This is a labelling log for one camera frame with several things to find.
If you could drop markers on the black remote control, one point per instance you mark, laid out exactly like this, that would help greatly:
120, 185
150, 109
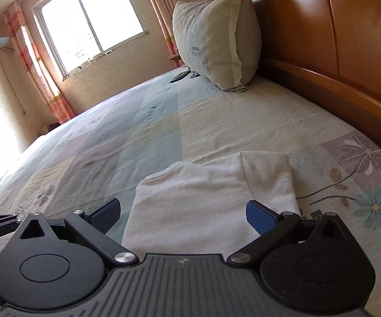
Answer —
179, 77

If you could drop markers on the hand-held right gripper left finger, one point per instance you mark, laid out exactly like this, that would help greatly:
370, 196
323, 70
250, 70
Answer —
106, 216

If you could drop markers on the white printed sweatshirt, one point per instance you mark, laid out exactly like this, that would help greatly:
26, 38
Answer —
203, 198

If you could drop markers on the wooden headboard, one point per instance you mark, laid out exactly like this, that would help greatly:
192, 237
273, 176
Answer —
325, 39

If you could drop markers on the pastel patchwork bed sheet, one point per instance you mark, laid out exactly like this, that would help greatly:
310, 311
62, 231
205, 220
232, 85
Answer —
210, 119

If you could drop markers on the large floral printed pillow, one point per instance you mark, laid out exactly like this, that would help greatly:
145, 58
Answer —
216, 39

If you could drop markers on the window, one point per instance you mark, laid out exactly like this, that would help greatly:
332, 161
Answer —
88, 19

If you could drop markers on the wooden nightstand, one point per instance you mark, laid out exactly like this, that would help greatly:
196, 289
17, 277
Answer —
176, 61

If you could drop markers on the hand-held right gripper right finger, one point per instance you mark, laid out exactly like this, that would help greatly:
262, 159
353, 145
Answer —
259, 218

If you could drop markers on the orange patterned curtain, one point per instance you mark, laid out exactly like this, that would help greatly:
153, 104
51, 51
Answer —
35, 66
160, 13

